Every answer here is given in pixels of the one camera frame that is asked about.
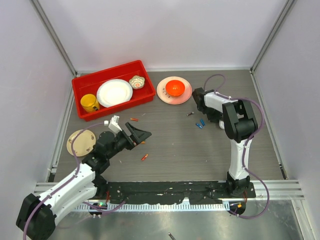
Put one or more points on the small flower-shaped bowl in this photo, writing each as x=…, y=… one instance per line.
x=137, y=82

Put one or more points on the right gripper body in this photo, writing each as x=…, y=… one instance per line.
x=213, y=115

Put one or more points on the white cable duct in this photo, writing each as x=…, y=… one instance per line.
x=185, y=206

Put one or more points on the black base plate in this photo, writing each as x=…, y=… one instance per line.
x=170, y=192

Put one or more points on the pink plate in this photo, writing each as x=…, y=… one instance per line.
x=173, y=100

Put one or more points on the small dark object on floor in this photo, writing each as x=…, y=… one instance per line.
x=171, y=236

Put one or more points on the orange bowl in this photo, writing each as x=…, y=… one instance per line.
x=175, y=88

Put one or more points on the red plastic bin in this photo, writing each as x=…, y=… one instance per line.
x=89, y=84

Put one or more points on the yellow mug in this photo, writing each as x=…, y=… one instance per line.
x=90, y=103

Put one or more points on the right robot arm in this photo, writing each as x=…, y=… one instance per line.
x=237, y=118

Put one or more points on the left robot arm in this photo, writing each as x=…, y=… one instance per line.
x=40, y=214

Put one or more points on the white paper plate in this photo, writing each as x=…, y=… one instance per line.
x=114, y=92

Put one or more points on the cream floral plate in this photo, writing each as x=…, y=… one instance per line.
x=83, y=144

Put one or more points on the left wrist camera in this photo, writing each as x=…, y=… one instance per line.
x=113, y=124

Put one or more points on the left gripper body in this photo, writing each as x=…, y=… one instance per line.
x=127, y=141

